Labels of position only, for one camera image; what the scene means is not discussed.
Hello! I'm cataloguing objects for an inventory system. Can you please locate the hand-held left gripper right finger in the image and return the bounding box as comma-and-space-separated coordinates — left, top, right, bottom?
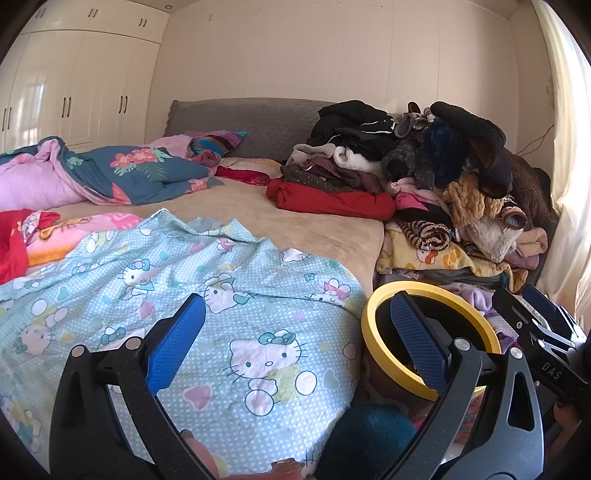
379, 292, 546, 480

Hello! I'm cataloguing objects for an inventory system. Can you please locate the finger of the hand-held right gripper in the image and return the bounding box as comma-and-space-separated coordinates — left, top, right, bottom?
491, 288, 585, 408
521, 283, 587, 348

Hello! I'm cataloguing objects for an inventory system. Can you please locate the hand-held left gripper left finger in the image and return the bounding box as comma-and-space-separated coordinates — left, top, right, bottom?
48, 293, 218, 480

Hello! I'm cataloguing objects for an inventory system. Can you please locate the yellow rimmed bin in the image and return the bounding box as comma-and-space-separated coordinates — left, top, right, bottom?
359, 280, 502, 403

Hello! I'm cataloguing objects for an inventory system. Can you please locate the person's right hand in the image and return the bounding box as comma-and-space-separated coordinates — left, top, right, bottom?
551, 401, 583, 437

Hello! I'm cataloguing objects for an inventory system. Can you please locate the person's left hand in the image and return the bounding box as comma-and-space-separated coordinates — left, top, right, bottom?
181, 428, 219, 480

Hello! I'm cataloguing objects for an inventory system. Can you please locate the light blue cartoon sheet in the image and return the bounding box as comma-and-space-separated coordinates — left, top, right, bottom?
0, 209, 370, 476

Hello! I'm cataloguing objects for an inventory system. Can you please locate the lavender garment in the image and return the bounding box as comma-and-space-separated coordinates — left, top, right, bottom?
438, 282, 498, 315

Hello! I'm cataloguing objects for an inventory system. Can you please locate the yellow cartoon blanket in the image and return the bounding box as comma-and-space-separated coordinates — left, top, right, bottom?
376, 226, 527, 294

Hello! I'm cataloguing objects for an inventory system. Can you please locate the cream fleece garment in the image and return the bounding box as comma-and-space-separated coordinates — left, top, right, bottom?
457, 216, 548, 264

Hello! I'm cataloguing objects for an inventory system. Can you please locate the tiger striped garment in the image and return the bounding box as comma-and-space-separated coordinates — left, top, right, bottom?
396, 220, 456, 252

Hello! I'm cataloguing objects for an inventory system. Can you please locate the person's teal trouser leg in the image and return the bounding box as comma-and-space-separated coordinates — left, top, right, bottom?
316, 403, 419, 480

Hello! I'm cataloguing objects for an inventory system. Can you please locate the brown fur garment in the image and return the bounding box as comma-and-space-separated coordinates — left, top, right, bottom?
503, 147, 555, 232

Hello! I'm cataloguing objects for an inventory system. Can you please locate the tan fluffy garment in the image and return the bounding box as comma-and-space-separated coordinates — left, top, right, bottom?
443, 172, 507, 227

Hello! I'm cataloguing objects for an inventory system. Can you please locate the pink garment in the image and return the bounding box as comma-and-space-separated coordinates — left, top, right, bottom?
392, 177, 449, 213

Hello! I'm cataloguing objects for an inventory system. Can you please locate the pink cartoon blanket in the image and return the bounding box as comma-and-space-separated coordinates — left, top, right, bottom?
23, 210, 144, 269

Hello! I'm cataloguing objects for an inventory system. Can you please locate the cream curtain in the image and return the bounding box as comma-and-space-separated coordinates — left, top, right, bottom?
530, 0, 591, 320

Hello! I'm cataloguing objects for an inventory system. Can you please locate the tan bed blanket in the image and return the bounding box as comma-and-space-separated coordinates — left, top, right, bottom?
46, 185, 387, 301

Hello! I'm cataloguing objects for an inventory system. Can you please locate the red folded garment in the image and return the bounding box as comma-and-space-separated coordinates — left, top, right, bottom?
266, 178, 397, 222

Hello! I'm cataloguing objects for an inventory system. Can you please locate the blue floral quilt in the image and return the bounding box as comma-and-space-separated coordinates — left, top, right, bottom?
0, 136, 225, 206

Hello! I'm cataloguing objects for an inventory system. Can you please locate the dark grey speckled garment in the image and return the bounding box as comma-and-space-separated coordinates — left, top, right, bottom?
380, 138, 430, 190

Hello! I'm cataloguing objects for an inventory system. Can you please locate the red embroidered cloth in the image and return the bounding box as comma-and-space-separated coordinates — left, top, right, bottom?
214, 166, 273, 187

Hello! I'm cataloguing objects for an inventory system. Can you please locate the black plush garment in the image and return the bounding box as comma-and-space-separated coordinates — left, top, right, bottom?
429, 101, 513, 199

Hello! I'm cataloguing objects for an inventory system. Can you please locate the white fleece garment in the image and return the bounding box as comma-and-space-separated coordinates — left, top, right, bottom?
332, 145, 391, 181

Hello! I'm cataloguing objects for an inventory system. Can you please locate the dark brown dotted garment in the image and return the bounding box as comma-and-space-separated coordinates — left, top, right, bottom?
280, 163, 387, 195

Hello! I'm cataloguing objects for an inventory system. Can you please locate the red floral cloth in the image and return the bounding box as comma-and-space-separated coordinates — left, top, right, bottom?
0, 209, 36, 286

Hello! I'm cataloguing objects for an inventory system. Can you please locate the navy fluffy garment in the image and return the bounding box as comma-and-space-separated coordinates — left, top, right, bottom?
422, 117, 467, 190

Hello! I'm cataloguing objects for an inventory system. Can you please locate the beige pillow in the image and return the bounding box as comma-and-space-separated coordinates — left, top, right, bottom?
221, 157, 285, 181

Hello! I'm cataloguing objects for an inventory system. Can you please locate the pink pillow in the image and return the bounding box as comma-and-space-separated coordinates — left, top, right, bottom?
147, 135, 195, 158

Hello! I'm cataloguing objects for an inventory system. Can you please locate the striped colourful pillow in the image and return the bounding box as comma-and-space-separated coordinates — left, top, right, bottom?
189, 130, 248, 160

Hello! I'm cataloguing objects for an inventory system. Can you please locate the beige garment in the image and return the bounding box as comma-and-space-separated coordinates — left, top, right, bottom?
286, 143, 338, 169

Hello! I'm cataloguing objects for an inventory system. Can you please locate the grey brown fuzzy garment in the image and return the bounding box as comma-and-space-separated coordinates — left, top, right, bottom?
392, 102, 435, 140

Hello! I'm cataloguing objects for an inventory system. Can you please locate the black jacket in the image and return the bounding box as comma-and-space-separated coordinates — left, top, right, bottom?
307, 100, 398, 153

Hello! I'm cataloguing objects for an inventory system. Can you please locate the grey padded headboard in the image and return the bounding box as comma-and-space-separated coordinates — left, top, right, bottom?
163, 98, 343, 162

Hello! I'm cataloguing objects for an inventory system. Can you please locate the white wardrobe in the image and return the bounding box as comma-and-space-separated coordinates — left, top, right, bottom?
0, 0, 172, 153

